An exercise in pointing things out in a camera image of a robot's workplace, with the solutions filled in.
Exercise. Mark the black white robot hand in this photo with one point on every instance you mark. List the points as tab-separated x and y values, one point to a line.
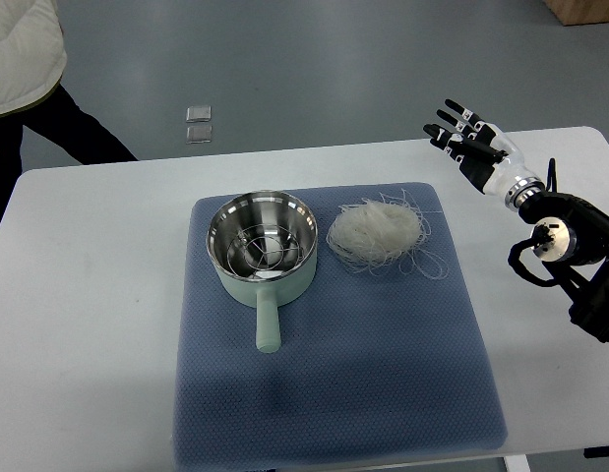
484	154

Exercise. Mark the white vermicelli bundle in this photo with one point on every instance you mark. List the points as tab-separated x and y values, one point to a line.
386	234

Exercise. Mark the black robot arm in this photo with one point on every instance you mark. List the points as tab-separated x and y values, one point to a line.
568	247

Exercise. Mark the mint green steel pot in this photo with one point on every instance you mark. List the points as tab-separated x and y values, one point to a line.
265	291

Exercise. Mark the cardboard box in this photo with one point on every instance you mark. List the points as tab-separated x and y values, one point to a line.
579	12

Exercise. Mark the blue textured mat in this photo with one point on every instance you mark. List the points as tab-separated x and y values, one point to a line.
370	366

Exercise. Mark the white table leg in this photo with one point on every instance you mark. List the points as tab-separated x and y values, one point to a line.
516	463

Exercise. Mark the upper floor metal plate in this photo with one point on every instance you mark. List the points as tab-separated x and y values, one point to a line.
198	113

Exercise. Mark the black table clamp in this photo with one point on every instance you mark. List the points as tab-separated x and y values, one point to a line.
596	452

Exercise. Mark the person in white jacket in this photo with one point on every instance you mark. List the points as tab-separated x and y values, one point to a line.
32	63

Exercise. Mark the wire steaming rack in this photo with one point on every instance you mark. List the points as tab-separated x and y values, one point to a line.
263	248

